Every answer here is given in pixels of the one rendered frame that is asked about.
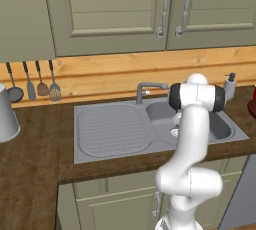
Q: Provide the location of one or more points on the olive plain wall cupboard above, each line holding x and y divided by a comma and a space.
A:
23, 14

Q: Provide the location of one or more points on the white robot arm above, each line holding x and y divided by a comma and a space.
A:
191, 130

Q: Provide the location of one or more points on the dark grey hanging ladle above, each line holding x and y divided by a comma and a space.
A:
15, 94

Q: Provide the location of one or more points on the grey soap dispenser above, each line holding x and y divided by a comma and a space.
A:
230, 87

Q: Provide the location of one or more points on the dark red round object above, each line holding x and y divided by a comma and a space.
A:
253, 105

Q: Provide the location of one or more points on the grey sink tap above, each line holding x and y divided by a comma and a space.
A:
140, 90

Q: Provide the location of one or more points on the grey steel sink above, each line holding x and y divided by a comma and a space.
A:
113, 130

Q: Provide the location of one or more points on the olive base cupboard door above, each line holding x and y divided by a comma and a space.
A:
116, 212
230, 194

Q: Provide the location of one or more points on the grey metal jug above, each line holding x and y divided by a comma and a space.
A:
6, 117

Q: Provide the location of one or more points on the brown hanging spoon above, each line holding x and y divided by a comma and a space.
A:
42, 88

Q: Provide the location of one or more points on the grey slotted hanging spatula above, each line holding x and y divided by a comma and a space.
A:
55, 93

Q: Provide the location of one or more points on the olive wall cupboard door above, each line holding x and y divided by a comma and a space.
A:
110, 10
220, 7

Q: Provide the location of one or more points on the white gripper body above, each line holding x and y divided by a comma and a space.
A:
176, 119

